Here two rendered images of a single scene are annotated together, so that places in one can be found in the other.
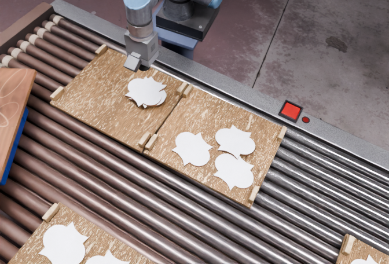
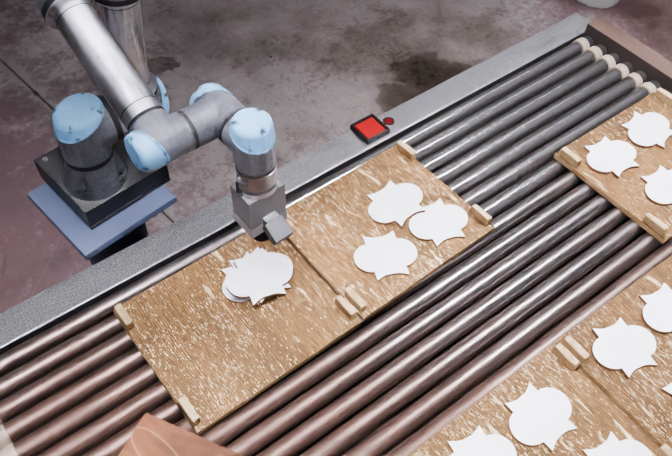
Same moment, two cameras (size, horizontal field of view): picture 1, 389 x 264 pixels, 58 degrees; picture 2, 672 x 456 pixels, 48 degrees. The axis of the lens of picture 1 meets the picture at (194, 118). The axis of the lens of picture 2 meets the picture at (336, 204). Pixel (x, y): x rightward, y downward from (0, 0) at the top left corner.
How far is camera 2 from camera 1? 1.04 m
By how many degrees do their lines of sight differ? 37
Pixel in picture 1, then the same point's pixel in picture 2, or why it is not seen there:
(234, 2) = not seen: outside the picture
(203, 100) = (306, 213)
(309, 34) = not seen: hidden behind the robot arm
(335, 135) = (424, 104)
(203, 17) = not seen: hidden behind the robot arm
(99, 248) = (497, 417)
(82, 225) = (456, 431)
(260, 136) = (397, 174)
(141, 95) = (265, 282)
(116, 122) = (292, 338)
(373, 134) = (332, 112)
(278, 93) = (198, 184)
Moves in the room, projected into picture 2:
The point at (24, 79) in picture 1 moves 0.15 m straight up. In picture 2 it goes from (161, 436) to (146, 399)
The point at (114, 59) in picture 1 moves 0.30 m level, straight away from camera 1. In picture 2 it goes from (152, 304) to (20, 286)
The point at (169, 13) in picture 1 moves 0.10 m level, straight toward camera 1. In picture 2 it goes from (105, 188) to (141, 199)
